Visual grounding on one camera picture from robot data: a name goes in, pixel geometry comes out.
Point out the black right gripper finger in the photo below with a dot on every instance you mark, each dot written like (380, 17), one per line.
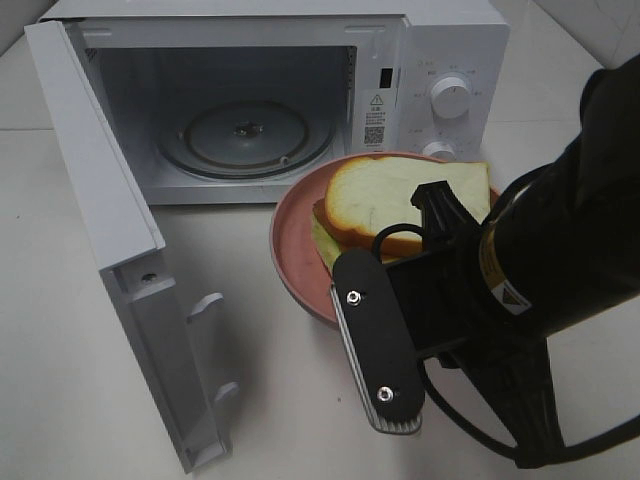
(444, 218)
(518, 387)

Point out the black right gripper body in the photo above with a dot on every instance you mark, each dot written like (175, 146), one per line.
(437, 303)

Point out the sandwich with white bread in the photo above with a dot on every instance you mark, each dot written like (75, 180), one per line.
(366, 195)

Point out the pink round plate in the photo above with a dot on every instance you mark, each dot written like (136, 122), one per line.
(295, 258)

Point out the white microwave door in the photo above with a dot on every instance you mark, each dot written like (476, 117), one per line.
(179, 349)

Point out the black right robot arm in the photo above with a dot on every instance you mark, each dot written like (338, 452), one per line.
(560, 245)

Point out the white lower microwave knob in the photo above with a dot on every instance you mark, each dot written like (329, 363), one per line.
(440, 150)

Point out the white microwave knob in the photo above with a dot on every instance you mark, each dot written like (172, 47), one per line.
(440, 150)
(450, 97)

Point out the white upper microwave knob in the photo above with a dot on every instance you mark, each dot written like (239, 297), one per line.
(450, 97)

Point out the white warning label sticker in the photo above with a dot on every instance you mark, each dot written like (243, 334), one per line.
(375, 114)

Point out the white microwave oven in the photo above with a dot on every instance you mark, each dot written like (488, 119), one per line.
(161, 59)

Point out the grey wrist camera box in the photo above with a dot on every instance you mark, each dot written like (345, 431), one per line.
(378, 346)

